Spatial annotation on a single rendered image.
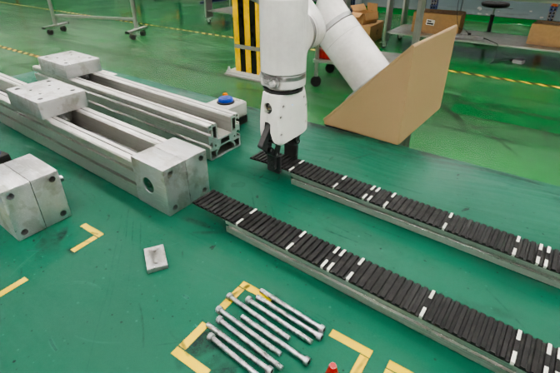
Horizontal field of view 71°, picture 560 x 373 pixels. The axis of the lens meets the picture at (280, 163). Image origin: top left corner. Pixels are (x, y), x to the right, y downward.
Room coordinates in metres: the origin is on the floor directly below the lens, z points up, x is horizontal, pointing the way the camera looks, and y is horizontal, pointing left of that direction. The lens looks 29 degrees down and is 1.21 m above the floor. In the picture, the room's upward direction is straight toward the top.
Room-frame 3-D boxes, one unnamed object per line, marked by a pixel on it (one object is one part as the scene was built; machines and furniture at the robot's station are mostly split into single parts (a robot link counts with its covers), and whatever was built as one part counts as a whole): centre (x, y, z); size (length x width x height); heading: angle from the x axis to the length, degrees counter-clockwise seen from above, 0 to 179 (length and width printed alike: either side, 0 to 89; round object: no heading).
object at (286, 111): (0.71, -0.01, 0.93); 0.10 x 0.07 x 0.11; 143
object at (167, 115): (1.05, 0.45, 0.82); 0.80 x 0.10 x 0.09; 53
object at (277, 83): (0.71, 0.00, 0.99); 0.09 x 0.08 x 0.03; 143
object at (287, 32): (0.72, -0.01, 1.07); 0.09 x 0.08 x 0.13; 148
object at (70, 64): (1.20, 0.65, 0.87); 0.16 x 0.11 x 0.07; 53
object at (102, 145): (0.90, 0.56, 0.82); 0.80 x 0.10 x 0.09; 53
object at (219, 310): (0.33, 0.04, 0.78); 0.11 x 0.01 x 0.01; 52
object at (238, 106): (0.98, 0.15, 0.81); 0.10 x 0.08 x 0.06; 143
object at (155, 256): (0.45, 0.19, 0.78); 0.05 x 0.03 x 0.01; 22
